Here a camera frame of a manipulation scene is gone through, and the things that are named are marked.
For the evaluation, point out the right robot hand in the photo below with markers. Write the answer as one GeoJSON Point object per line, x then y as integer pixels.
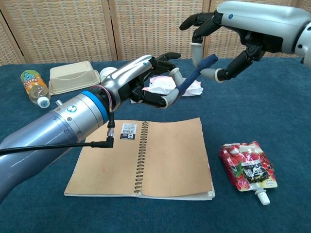
{"type": "Point", "coordinates": [255, 26]}

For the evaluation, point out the brown spiral notebook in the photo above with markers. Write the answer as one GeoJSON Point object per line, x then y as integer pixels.
{"type": "Point", "coordinates": [158, 165]}

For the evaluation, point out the teal table cloth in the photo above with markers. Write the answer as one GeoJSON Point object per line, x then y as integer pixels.
{"type": "Point", "coordinates": [243, 109]}

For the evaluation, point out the white paper cup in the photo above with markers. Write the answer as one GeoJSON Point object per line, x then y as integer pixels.
{"type": "Point", "coordinates": [107, 72]}

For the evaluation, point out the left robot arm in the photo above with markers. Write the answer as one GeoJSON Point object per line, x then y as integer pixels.
{"type": "Point", "coordinates": [56, 136]}

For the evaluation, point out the beige takeaway food box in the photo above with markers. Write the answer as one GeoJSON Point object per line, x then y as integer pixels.
{"type": "Point", "coordinates": [73, 76]}

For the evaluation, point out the woven folding screen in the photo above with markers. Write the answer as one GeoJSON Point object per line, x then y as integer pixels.
{"type": "Point", "coordinates": [73, 29]}

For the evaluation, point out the blue pen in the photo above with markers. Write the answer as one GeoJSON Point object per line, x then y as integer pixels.
{"type": "Point", "coordinates": [194, 74]}

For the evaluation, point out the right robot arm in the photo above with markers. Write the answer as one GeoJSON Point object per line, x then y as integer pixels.
{"type": "Point", "coordinates": [303, 41]}

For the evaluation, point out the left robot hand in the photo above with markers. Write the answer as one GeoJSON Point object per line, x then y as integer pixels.
{"type": "Point", "coordinates": [136, 80]}

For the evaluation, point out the plastic drink bottle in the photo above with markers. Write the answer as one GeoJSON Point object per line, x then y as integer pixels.
{"type": "Point", "coordinates": [34, 87]}

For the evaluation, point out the pink white snack bag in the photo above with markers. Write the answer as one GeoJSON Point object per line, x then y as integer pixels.
{"type": "Point", "coordinates": [162, 83]}

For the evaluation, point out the red lychee jelly pouch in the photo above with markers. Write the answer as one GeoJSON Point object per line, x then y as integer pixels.
{"type": "Point", "coordinates": [247, 167]}

